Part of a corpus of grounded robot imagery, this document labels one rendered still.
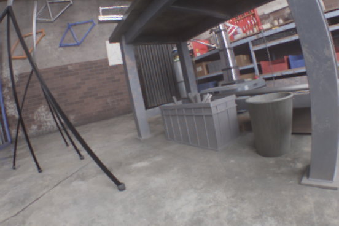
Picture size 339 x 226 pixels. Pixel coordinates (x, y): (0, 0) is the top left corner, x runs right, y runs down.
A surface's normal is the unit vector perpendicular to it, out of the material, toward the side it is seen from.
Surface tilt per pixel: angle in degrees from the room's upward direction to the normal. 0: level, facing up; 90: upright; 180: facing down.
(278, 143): 96
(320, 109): 90
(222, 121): 90
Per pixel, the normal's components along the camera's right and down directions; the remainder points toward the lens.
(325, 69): -0.82, 0.19
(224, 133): 0.53, -0.07
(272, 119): -0.46, 0.24
